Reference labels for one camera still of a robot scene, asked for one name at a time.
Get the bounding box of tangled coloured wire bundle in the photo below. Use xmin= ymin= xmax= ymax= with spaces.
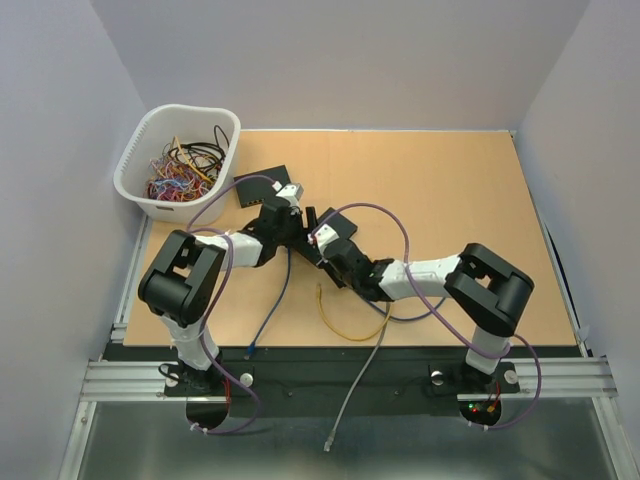
xmin=144 ymin=124 xmax=232 ymax=202

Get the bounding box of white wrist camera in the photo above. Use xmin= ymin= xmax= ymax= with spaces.
xmin=275 ymin=183 xmax=304 ymax=207
xmin=308 ymin=224 xmax=340 ymax=257

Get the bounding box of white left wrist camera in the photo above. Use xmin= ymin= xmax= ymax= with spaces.
xmin=275 ymin=183 xmax=304 ymax=207

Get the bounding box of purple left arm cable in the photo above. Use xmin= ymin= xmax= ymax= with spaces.
xmin=187 ymin=179 xmax=264 ymax=436

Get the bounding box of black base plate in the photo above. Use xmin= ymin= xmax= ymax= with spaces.
xmin=159 ymin=347 xmax=520 ymax=424

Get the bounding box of white plastic basket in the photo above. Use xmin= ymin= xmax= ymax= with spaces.
xmin=113 ymin=104 xmax=241 ymax=225

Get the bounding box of grey ethernet cable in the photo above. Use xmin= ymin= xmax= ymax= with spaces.
xmin=322 ymin=312 xmax=394 ymax=455

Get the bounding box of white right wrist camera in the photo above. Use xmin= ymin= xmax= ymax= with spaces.
xmin=308 ymin=224 xmax=340 ymax=257

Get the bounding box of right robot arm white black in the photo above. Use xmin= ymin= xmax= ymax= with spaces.
xmin=317 ymin=238 xmax=535 ymax=390

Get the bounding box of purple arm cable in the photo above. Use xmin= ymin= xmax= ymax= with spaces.
xmin=187 ymin=179 xmax=264 ymax=436
xmin=309 ymin=202 xmax=542 ymax=432

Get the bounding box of black network switch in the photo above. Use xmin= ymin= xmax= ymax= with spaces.
xmin=292 ymin=205 xmax=360 ymax=289
xmin=234 ymin=165 xmax=290 ymax=208

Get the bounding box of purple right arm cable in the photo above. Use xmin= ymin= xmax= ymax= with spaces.
xmin=309 ymin=202 xmax=542 ymax=432

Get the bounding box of yellow ethernet cable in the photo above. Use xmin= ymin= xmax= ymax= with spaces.
xmin=315 ymin=283 xmax=394 ymax=344

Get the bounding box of dark blue ethernet cable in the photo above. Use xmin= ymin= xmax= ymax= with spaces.
xmin=243 ymin=247 xmax=294 ymax=359

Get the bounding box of aluminium mounting rail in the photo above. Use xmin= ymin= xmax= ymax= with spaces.
xmin=80 ymin=358 xmax=618 ymax=402

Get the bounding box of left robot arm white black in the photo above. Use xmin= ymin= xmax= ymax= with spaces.
xmin=138 ymin=197 xmax=318 ymax=394

